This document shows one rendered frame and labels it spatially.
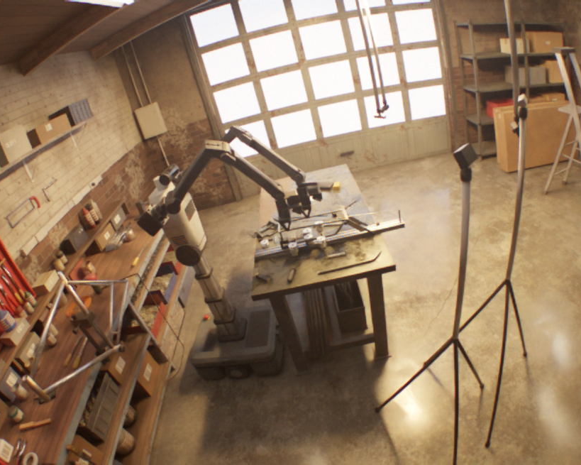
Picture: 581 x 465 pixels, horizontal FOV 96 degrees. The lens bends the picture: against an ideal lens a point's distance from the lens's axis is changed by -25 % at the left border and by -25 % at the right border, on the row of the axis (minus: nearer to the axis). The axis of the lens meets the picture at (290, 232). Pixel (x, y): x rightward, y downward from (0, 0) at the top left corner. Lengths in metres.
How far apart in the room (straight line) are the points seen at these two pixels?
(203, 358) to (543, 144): 4.77
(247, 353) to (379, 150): 3.65
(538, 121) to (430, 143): 1.68
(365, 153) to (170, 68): 2.99
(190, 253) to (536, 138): 4.46
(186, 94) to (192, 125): 0.45
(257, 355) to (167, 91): 3.67
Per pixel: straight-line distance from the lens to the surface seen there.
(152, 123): 4.93
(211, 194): 5.19
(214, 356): 2.49
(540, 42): 5.61
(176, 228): 1.97
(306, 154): 4.98
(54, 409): 2.09
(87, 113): 3.58
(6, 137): 2.74
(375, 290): 2.01
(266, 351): 2.37
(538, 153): 5.15
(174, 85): 4.86
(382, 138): 5.10
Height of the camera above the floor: 2.01
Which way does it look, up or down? 30 degrees down
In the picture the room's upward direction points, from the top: 16 degrees counter-clockwise
